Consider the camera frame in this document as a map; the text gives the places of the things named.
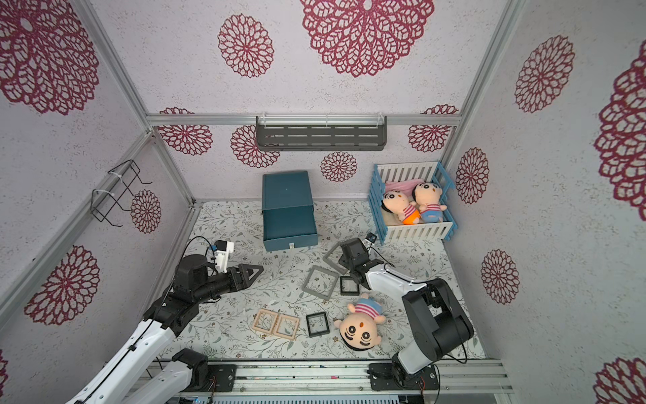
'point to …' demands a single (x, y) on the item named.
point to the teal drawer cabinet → (288, 212)
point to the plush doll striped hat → (358, 330)
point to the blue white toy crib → (390, 230)
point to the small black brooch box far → (348, 286)
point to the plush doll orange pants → (399, 203)
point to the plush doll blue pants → (427, 196)
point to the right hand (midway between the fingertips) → (354, 258)
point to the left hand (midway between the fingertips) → (258, 272)
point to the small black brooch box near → (317, 324)
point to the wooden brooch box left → (265, 321)
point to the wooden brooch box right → (287, 326)
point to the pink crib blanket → (406, 186)
